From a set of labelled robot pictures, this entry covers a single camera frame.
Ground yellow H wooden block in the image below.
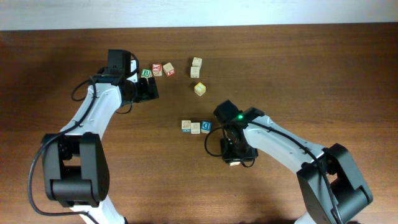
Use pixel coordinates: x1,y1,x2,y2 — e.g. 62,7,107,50
194,82,206,96

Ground wooden block number 5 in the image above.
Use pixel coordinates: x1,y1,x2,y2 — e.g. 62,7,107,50
162,62,175,76

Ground green V wooden block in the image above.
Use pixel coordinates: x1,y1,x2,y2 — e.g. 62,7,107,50
190,123,201,134

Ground green B wooden block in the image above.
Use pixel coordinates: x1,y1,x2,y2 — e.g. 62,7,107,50
141,69,152,78

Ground red E wooden block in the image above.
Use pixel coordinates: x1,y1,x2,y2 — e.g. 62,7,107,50
229,161,241,166

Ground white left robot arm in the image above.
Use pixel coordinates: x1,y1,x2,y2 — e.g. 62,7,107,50
39,75,159,223

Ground ice cream picture wooden block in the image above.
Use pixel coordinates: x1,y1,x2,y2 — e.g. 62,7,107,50
201,121,212,134

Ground red Y wooden block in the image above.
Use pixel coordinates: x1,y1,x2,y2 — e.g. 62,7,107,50
152,63,162,77

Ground red A wooden block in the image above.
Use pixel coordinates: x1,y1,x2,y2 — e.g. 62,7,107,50
192,57,203,68

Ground wooden block number 8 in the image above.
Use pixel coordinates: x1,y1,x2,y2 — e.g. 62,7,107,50
181,120,191,133

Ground wooden block number 2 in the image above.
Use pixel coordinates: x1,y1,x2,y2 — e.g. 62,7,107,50
190,67,200,78

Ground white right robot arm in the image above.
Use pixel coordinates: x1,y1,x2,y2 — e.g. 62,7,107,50
214,101,373,223

